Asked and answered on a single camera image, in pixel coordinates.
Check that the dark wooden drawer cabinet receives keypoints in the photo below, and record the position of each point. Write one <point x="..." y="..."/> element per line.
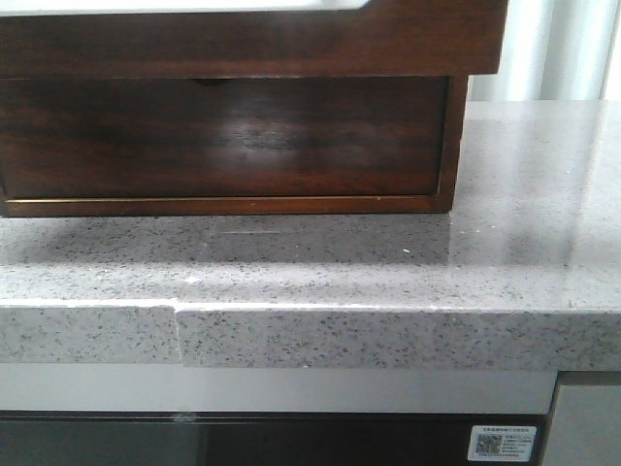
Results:
<point x="456" y="145"/>

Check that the white QR code sticker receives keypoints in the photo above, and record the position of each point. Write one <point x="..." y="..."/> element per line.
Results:
<point x="501" y="443"/>

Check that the grey pleated curtain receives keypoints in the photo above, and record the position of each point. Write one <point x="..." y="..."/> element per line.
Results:
<point x="556" y="50"/>

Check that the dark under-counter appliance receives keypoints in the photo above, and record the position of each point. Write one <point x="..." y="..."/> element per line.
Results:
<point x="109" y="438"/>

